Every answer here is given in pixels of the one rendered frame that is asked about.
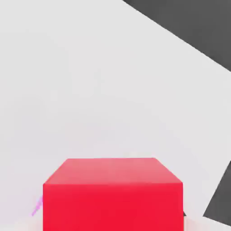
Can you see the small red cube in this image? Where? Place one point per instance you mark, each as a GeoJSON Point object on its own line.
{"type": "Point", "coordinates": [112, 204]}

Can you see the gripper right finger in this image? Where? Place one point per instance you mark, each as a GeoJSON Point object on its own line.
{"type": "Point", "coordinates": [196, 224]}

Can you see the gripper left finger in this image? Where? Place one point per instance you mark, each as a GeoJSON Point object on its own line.
{"type": "Point", "coordinates": [34, 224]}

